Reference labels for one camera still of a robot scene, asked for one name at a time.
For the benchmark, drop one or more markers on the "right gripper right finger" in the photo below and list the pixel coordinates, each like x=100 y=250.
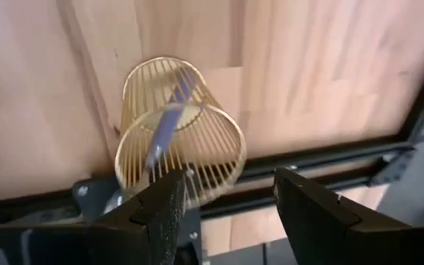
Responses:
x=326 y=235

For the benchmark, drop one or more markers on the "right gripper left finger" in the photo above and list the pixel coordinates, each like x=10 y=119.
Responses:
x=142 y=235

